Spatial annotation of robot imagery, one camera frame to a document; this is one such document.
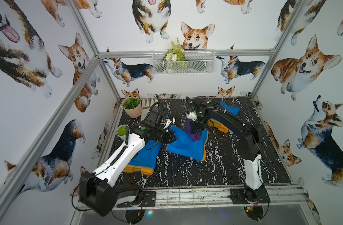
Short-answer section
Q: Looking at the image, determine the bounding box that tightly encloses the purple cloth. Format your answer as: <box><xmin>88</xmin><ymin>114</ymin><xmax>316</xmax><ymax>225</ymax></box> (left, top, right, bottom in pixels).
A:
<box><xmin>184</xmin><ymin>120</ymin><xmax>202</xmax><ymax>142</ymax></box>

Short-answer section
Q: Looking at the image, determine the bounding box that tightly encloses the blue rubber boot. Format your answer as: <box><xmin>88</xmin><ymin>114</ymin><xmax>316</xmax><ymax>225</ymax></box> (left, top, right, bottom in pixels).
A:
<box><xmin>206</xmin><ymin>100</ymin><xmax>241</xmax><ymax>133</ymax></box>
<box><xmin>123</xmin><ymin>140</ymin><xmax>162</xmax><ymax>175</ymax></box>
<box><xmin>166</xmin><ymin>125</ymin><xmax>209</xmax><ymax>161</ymax></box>

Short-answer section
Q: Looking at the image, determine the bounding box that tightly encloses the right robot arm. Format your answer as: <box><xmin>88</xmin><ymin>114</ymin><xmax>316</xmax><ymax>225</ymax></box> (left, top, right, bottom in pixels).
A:
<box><xmin>185</xmin><ymin>97</ymin><xmax>263</xmax><ymax>202</ymax></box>

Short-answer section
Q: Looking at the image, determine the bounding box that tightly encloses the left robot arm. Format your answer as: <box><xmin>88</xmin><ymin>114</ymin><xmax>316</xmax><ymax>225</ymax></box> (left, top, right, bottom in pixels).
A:
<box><xmin>78</xmin><ymin>111</ymin><xmax>177</xmax><ymax>216</ymax></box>

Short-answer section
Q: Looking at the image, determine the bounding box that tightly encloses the blue rubber boot back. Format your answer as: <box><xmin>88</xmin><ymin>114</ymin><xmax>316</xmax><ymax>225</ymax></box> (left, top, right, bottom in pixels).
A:
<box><xmin>206</xmin><ymin>100</ymin><xmax>241</xmax><ymax>133</ymax></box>

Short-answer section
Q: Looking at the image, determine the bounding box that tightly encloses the pink ribbed plant pot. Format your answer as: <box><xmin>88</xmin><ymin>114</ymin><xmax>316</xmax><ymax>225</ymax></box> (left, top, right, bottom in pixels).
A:
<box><xmin>122</xmin><ymin>101</ymin><xmax>142</xmax><ymax>118</ymax></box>

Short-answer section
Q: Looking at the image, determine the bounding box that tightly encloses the green moss in white pot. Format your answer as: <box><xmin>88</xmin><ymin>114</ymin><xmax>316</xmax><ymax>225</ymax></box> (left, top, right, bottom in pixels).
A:
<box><xmin>117</xmin><ymin>125</ymin><xmax>129</xmax><ymax>137</ymax></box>

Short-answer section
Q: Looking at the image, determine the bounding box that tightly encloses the small white plant pot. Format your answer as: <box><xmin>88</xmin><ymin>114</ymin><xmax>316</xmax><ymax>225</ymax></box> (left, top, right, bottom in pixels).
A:
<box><xmin>116</xmin><ymin>125</ymin><xmax>129</xmax><ymax>141</ymax></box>

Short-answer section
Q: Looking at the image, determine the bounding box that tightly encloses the green plant in pink pot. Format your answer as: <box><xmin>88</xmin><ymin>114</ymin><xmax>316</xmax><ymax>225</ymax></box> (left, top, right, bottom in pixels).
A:
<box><xmin>123</xmin><ymin>97</ymin><xmax>140</xmax><ymax>110</ymax></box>

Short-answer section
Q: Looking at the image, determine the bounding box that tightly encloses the fern with white flower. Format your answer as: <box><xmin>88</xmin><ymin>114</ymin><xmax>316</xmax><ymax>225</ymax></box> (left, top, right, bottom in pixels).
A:
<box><xmin>163</xmin><ymin>38</ymin><xmax>185</xmax><ymax>74</ymax></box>

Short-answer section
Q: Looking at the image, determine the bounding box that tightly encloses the white wire wall basket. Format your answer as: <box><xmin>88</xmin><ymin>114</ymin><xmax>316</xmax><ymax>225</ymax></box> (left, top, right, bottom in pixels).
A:
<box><xmin>152</xmin><ymin>50</ymin><xmax>216</xmax><ymax>75</ymax></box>

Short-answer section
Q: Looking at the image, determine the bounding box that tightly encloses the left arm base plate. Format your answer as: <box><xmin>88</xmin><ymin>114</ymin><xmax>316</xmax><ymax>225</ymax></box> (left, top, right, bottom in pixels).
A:
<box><xmin>116</xmin><ymin>190</ymin><xmax>156</xmax><ymax>208</ymax></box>

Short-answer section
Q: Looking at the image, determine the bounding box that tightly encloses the aluminium front rail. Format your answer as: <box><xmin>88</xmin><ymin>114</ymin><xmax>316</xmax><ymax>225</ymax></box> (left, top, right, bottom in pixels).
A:
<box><xmin>113</xmin><ymin>185</ymin><xmax>308</xmax><ymax>210</ymax></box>

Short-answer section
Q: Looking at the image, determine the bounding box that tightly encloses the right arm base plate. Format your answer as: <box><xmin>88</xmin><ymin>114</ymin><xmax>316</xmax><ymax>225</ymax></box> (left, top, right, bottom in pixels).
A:
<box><xmin>229</xmin><ymin>186</ymin><xmax>271</xmax><ymax>204</ymax></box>

